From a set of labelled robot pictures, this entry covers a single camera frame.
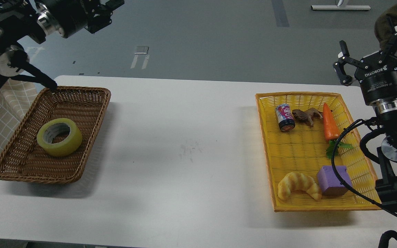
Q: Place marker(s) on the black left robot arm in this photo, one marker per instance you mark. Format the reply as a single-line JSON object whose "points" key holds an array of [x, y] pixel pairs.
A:
{"points": [[19, 18]]}

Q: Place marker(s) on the purple foam block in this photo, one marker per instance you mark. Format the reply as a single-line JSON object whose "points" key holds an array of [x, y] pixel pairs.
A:
{"points": [[329, 183]]}

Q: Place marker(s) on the yellow tape roll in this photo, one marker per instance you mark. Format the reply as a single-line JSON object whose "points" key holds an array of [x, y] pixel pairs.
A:
{"points": [[59, 137]]}

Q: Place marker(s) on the toy croissant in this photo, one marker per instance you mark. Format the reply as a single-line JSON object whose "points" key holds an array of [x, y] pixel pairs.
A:
{"points": [[298, 181]]}

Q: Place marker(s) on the white floor stand base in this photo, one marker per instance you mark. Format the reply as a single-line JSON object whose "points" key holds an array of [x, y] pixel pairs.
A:
{"points": [[341, 7]]}

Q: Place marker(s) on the orange toy carrot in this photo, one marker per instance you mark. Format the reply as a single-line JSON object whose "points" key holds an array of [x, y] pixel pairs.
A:
{"points": [[331, 131]]}

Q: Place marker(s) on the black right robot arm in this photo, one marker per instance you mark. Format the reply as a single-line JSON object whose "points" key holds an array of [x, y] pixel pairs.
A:
{"points": [[380, 145]]}

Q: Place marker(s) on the small drink can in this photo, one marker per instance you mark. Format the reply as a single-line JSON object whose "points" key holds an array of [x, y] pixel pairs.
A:
{"points": [[285, 118]]}

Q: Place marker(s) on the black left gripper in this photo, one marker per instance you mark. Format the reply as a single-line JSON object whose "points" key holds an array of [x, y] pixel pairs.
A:
{"points": [[69, 16]]}

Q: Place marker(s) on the brown wicker basket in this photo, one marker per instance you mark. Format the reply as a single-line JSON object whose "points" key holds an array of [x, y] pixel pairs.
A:
{"points": [[24, 160]]}

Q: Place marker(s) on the yellow plastic basket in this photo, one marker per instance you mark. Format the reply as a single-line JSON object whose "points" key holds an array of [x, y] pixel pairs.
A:
{"points": [[302, 149]]}

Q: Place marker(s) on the brown toy frog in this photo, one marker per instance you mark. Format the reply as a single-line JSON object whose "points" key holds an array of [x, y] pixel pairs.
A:
{"points": [[307, 116]]}

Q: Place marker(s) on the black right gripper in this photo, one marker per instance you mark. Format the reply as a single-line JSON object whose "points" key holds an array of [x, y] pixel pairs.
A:
{"points": [[384, 79]]}

